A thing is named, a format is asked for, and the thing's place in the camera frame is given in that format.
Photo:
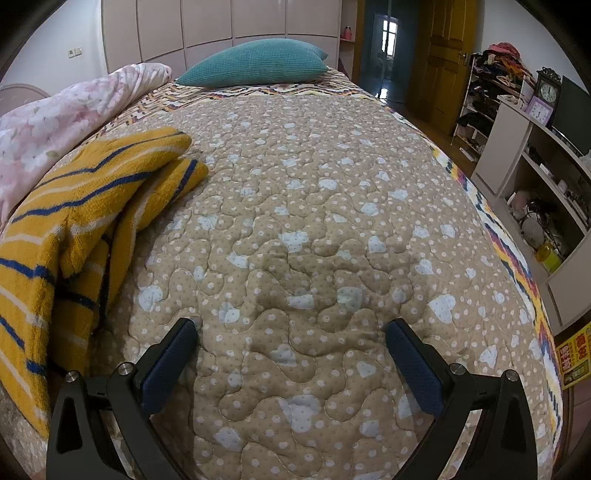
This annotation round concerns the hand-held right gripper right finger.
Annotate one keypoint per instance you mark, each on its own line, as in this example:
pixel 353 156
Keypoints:
pixel 415 364

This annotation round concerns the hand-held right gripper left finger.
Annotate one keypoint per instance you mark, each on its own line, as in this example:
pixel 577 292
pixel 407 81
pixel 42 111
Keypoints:
pixel 168 364

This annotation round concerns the yellow striped knit sweater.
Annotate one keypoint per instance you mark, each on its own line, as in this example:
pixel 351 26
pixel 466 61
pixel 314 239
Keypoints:
pixel 69 207

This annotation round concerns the pile of clothes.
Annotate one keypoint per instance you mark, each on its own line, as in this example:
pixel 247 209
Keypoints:
pixel 503 60

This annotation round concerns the yellow red printed box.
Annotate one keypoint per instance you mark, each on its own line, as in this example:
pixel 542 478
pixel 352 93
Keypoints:
pixel 575 355

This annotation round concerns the yellow jar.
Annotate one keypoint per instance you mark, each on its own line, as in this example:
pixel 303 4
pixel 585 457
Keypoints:
pixel 548 258

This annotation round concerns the beige quilted bedspread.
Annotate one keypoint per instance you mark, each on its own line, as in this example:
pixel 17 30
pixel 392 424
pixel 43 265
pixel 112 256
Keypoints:
pixel 323 207

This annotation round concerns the white shelf unit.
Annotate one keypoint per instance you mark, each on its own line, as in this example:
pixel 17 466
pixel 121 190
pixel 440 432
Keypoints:
pixel 512 152

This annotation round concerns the shoe rack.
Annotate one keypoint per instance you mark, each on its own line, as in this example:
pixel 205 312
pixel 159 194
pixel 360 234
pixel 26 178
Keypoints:
pixel 475 122

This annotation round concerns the pink floral duvet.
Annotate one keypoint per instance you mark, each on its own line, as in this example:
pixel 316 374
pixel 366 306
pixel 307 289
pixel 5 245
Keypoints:
pixel 51 129

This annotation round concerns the pink square clock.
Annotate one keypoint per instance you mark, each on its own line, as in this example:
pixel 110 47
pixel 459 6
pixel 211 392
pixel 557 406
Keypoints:
pixel 538 110

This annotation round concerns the black television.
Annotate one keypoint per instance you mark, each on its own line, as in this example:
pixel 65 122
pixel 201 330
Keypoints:
pixel 575 115

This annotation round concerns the yellow wooden door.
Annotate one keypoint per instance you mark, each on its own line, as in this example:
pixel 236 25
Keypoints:
pixel 445 64

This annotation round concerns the ornate dark table clock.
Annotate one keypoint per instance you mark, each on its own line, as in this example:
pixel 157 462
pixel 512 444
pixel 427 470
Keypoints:
pixel 548 92

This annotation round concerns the pale bed headboard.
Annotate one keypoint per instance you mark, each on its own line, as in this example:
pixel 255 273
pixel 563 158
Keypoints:
pixel 18 94

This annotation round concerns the teal pillow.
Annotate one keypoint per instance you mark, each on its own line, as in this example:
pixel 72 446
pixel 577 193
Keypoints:
pixel 254 62

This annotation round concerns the pink bottle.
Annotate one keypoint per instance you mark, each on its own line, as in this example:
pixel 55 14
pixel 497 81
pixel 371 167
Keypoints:
pixel 347 33

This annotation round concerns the white wardrobe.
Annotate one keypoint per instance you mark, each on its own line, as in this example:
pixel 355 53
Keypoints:
pixel 207 27

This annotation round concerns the white wall switch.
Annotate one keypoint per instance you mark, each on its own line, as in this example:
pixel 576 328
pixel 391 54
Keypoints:
pixel 74 52

